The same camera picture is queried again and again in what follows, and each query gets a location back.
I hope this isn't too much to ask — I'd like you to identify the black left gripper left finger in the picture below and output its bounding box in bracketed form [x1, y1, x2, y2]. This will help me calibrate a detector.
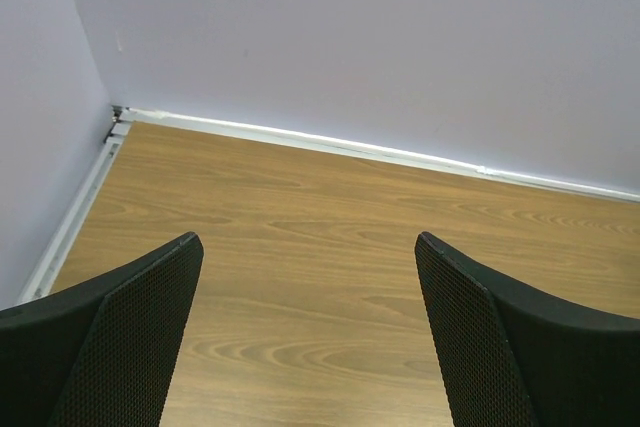
[1, 232, 204, 426]

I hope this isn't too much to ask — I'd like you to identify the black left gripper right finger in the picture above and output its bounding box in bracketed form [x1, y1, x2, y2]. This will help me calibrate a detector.
[415, 232, 639, 426]

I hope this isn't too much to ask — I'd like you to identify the aluminium table edge rail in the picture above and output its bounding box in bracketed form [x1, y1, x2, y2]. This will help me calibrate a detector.
[16, 106, 639, 305]

